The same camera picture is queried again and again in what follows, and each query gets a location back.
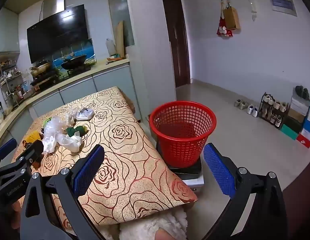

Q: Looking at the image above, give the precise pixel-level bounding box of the dark wooden door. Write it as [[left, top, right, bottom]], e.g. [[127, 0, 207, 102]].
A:
[[159, 0, 191, 88]]

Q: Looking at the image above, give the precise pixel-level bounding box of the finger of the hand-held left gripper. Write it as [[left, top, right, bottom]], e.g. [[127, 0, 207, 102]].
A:
[[0, 140, 45, 178], [0, 138, 18, 166]]

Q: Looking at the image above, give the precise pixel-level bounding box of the clear plastic bag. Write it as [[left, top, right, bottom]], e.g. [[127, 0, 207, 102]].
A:
[[44, 116, 66, 138]]

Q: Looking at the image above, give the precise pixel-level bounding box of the black gas stove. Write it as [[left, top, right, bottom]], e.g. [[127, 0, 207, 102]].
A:
[[31, 66, 92, 89]]

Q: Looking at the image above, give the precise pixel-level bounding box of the stack of shoe boxes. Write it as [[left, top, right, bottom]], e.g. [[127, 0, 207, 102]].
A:
[[280, 96, 310, 149]]

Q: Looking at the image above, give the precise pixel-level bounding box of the orange kitchen utensil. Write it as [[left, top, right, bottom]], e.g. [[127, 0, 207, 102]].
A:
[[106, 54, 123, 63]]

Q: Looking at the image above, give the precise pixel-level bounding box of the orange-brown bag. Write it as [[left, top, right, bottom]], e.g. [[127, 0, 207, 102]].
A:
[[22, 131, 43, 147]]

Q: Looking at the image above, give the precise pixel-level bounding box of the kitchen counter with grey cabinets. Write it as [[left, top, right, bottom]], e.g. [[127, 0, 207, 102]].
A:
[[0, 57, 132, 150]]

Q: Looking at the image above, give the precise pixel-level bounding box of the translucent plastic jug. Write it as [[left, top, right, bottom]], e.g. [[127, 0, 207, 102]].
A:
[[106, 38, 117, 57]]

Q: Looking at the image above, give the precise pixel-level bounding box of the white tissue packet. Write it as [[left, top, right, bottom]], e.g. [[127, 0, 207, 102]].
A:
[[76, 108, 95, 121]]

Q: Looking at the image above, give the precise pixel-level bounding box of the black range hood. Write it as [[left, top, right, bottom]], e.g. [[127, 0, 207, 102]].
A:
[[27, 0, 89, 64]]

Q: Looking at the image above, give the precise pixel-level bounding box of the black wok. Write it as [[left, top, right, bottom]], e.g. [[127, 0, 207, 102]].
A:
[[60, 54, 88, 70]]

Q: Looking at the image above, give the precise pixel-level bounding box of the white wall intercom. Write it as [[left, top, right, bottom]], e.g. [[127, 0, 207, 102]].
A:
[[247, 0, 258, 22]]

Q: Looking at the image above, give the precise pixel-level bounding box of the grey wall cabinet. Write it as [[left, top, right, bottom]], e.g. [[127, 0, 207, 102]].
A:
[[0, 6, 20, 54]]

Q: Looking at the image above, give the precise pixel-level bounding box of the brass frying pan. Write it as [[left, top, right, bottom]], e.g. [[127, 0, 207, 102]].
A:
[[29, 60, 52, 77]]

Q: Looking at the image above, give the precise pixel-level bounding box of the red floral hanging cloth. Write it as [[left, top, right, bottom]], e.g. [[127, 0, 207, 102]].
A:
[[216, 10, 233, 38]]

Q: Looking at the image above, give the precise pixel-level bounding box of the cream plastic bag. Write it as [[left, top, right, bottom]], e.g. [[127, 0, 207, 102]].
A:
[[64, 109, 79, 127]]

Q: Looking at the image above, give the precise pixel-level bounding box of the group of pale sneakers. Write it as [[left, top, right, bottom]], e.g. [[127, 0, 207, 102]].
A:
[[261, 94, 288, 128]]

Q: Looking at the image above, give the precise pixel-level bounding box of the red plastic mesh basket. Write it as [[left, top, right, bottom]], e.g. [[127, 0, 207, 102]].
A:
[[149, 101, 217, 168]]

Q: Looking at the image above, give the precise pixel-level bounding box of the grey wall panel box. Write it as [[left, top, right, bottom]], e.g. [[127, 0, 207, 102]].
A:
[[267, 0, 298, 17]]

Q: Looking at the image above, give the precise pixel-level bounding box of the group of condiment bottles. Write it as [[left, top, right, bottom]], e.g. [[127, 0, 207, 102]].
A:
[[16, 80, 38, 100]]

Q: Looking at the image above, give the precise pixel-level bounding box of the rose patterned tablecloth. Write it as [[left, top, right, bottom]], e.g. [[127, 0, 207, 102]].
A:
[[11, 86, 198, 233]]

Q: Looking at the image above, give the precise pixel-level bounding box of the white plastic bag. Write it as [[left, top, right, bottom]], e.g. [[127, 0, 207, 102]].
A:
[[56, 133, 83, 153]]

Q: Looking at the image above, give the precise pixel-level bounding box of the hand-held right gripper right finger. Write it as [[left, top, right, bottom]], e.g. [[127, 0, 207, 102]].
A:
[[202, 142, 288, 240]]

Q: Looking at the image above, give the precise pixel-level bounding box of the wooden cutting board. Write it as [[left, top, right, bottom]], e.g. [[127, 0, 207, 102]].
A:
[[116, 21, 125, 58]]

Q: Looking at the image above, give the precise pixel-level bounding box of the metal kitchen rack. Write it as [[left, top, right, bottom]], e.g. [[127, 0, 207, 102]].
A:
[[0, 59, 23, 108]]

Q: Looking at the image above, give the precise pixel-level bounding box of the brown paper bag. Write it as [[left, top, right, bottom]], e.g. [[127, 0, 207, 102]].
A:
[[221, 2, 241, 30]]

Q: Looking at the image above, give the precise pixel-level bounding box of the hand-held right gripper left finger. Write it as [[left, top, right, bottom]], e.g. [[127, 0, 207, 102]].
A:
[[19, 144, 113, 240]]

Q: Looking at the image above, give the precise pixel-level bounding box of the person's knee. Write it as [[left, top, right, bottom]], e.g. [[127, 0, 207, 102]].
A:
[[154, 227, 178, 240]]

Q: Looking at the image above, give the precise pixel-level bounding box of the blue backsplash picture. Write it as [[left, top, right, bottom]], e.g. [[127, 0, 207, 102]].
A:
[[51, 39, 97, 68]]

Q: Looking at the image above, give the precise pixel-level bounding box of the frosted glass window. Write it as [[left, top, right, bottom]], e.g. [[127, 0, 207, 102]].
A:
[[106, 0, 135, 48]]

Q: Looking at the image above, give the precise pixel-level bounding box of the dark shoe rack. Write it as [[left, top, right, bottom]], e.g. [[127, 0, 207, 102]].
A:
[[259, 92, 289, 130]]

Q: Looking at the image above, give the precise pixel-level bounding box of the white fluffy cloth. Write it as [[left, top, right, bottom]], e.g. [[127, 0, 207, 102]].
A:
[[102, 206, 188, 240]]

